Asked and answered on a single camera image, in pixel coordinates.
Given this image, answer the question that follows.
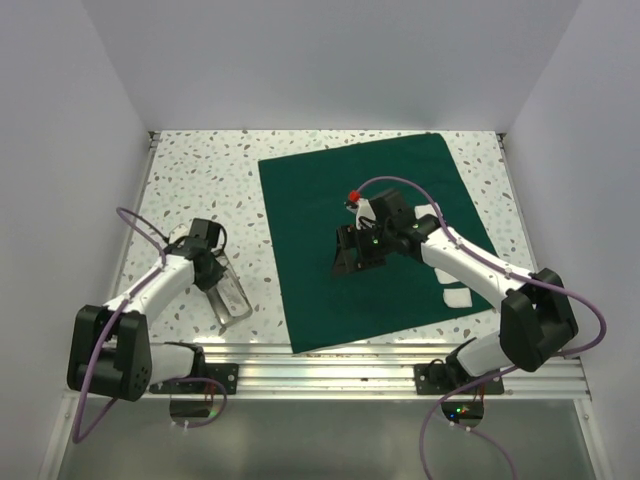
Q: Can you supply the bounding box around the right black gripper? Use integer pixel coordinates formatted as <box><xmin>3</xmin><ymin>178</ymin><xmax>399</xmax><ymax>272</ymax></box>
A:
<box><xmin>331</xmin><ymin>222</ymin><xmax>395</xmax><ymax>277</ymax></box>

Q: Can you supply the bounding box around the steel instrument tray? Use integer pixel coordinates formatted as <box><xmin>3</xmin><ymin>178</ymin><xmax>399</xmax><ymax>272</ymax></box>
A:
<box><xmin>206</xmin><ymin>254</ymin><xmax>253</xmax><ymax>331</ymax></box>

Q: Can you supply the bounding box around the white gauze pad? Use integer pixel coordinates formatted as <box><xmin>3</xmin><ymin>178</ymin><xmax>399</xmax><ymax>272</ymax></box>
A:
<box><xmin>443</xmin><ymin>288</ymin><xmax>473</xmax><ymax>309</ymax></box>
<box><xmin>434</xmin><ymin>268</ymin><xmax>458</xmax><ymax>285</ymax></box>
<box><xmin>414</xmin><ymin>204</ymin><xmax>437</xmax><ymax>219</ymax></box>

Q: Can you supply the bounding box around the green surgical cloth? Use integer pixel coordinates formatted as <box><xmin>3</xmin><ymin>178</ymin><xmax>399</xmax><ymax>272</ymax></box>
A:
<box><xmin>258</xmin><ymin>134</ymin><xmax>495</xmax><ymax>353</ymax></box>

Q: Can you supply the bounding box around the white suture packet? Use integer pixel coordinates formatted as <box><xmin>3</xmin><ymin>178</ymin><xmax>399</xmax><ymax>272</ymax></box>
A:
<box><xmin>218</xmin><ymin>278</ymin><xmax>246</xmax><ymax>316</ymax></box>

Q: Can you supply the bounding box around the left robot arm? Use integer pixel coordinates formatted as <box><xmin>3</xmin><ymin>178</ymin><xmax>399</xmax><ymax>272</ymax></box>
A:
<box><xmin>67</xmin><ymin>218</ymin><xmax>227</xmax><ymax>401</ymax></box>

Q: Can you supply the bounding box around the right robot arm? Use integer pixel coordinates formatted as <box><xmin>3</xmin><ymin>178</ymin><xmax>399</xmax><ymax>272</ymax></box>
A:
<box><xmin>332</xmin><ymin>189</ymin><xmax>578</xmax><ymax>393</ymax></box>

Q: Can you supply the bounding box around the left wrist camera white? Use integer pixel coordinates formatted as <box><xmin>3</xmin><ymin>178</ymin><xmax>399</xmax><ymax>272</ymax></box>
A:
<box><xmin>169</xmin><ymin>224</ymin><xmax>189</xmax><ymax>242</ymax></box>

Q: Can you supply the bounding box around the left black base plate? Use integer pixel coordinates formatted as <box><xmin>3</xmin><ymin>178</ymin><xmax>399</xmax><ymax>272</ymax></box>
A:
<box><xmin>195</xmin><ymin>363</ymin><xmax>239</xmax><ymax>395</ymax></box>

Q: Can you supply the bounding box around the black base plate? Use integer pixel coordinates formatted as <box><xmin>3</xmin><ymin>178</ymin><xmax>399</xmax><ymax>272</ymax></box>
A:
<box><xmin>195</xmin><ymin>363</ymin><xmax>239</xmax><ymax>395</ymax></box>
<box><xmin>413</xmin><ymin>359</ymin><xmax>505</xmax><ymax>395</ymax></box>

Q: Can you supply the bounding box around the aluminium rail frame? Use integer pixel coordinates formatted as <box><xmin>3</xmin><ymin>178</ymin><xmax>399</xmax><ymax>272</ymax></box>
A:
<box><xmin>121</xmin><ymin>130</ymin><xmax>587</xmax><ymax>399</ymax></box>

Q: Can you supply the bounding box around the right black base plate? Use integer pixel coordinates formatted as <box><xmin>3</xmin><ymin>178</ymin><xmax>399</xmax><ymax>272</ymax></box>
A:
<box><xmin>413</xmin><ymin>359</ymin><xmax>505</xmax><ymax>395</ymax></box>

